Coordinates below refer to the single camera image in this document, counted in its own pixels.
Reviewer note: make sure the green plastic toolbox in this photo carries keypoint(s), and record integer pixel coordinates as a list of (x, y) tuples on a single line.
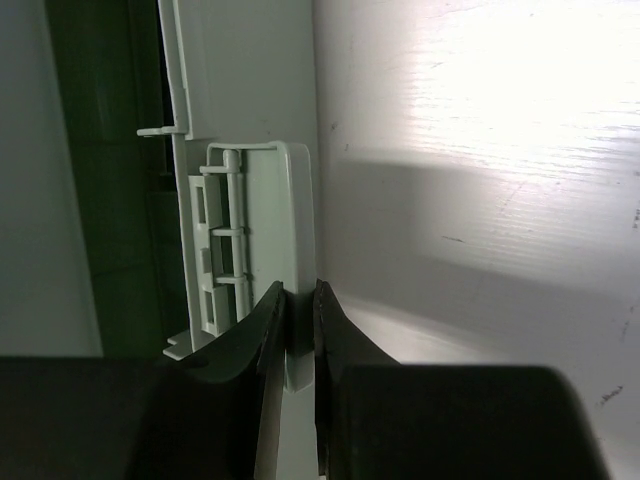
[(157, 167)]

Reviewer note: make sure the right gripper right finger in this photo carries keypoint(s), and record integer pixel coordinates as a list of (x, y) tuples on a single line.
[(377, 418)]

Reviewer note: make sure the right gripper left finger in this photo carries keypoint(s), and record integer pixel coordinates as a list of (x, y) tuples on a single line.
[(212, 415)]

